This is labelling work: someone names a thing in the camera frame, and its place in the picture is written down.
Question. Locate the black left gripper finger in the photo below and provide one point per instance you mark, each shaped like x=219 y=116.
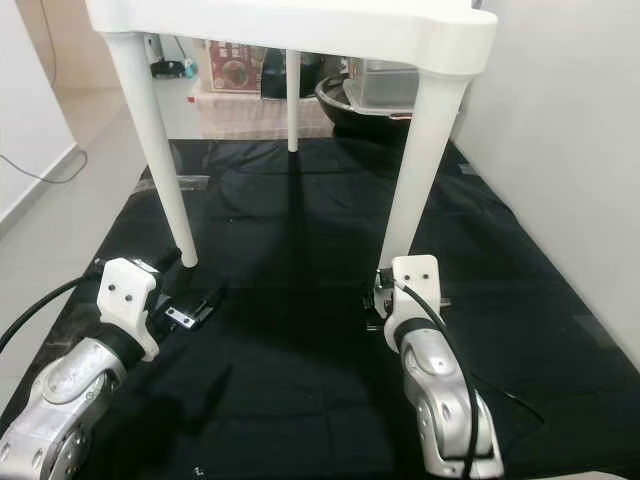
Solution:
x=168 y=260
x=213 y=300

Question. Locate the long clear tape strip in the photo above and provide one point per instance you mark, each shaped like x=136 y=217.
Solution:
x=175 y=184

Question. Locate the white plastic table top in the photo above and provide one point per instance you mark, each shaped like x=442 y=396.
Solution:
x=310 y=30

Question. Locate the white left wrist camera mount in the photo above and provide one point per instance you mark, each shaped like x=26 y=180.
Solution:
x=128 y=295

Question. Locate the clear plastic storage box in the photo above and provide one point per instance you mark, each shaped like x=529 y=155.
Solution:
x=380 y=85

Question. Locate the black wok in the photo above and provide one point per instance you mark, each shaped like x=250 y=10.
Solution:
x=350 y=118

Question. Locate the black tablecloth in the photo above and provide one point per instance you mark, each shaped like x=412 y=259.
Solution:
x=310 y=300

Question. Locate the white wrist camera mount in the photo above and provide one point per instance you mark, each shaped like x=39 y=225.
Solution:
x=128 y=295
x=415 y=290

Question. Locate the beige cardboard box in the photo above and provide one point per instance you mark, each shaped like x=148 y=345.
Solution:
x=240 y=112

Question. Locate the green head mop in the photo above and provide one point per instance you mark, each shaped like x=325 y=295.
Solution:
x=172 y=68

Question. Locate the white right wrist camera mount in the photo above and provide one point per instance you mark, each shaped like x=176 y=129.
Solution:
x=415 y=290

